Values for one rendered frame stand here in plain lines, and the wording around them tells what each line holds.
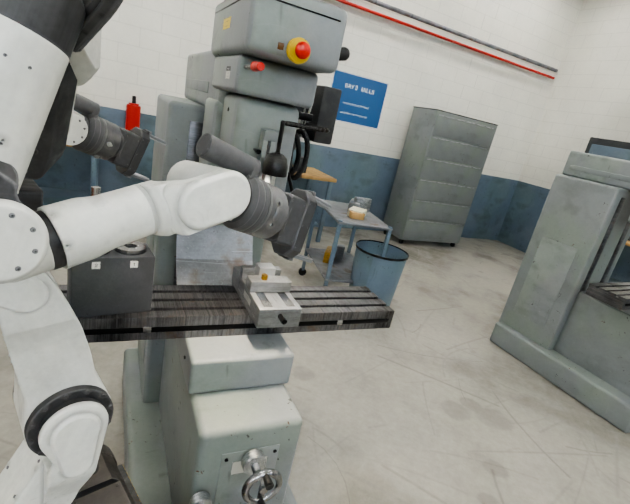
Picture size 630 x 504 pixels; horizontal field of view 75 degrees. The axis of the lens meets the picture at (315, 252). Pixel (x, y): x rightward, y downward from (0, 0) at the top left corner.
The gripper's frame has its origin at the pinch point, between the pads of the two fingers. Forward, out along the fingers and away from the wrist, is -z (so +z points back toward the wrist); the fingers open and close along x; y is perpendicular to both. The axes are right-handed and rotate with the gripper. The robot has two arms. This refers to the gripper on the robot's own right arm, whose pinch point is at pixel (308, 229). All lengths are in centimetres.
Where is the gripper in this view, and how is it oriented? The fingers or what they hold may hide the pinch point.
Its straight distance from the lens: 76.4
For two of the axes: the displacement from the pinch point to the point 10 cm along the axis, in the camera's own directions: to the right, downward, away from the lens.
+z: -6.0, -2.0, -7.8
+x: 3.3, -9.4, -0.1
